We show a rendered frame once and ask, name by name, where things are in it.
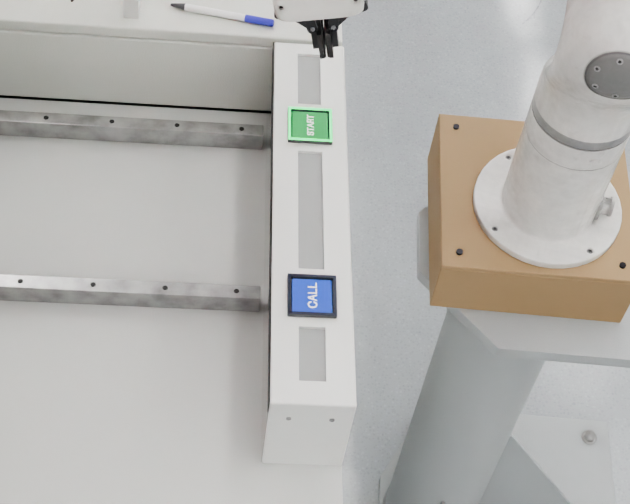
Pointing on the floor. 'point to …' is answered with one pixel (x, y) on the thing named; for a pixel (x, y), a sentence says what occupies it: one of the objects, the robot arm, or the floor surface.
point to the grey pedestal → (511, 405)
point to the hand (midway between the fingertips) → (325, 37)
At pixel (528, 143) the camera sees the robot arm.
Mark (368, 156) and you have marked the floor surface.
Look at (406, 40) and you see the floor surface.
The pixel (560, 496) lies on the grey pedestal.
